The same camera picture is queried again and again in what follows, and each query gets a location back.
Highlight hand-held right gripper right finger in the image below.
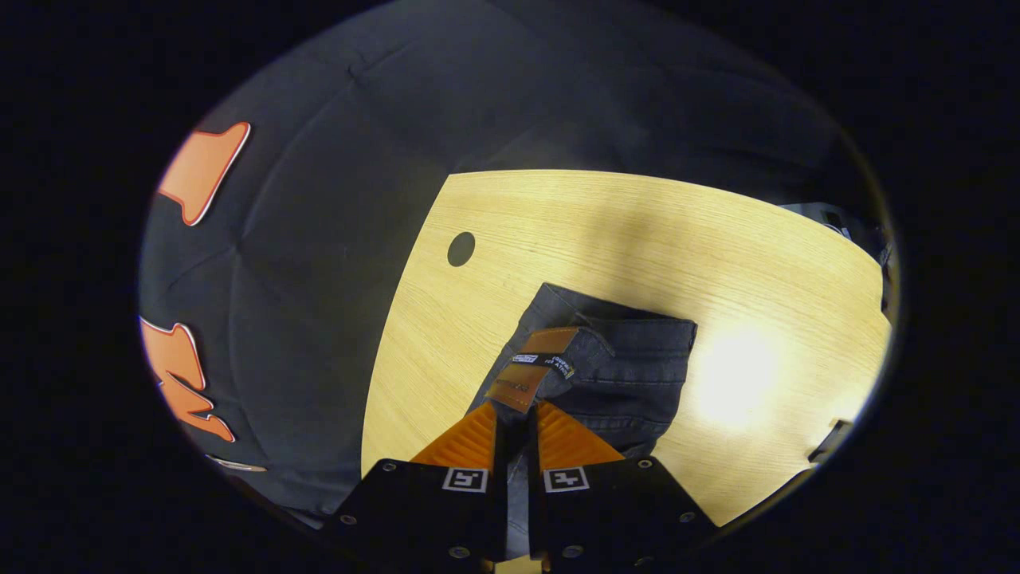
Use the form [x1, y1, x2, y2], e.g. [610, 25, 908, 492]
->
[528, 401, 722, 574]

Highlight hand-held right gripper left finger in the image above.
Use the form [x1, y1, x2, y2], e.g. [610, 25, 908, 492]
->
[323, 401, 508, 574]

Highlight dark denim jeans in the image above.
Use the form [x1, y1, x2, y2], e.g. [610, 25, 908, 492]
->
[466, 283, 698, 559]

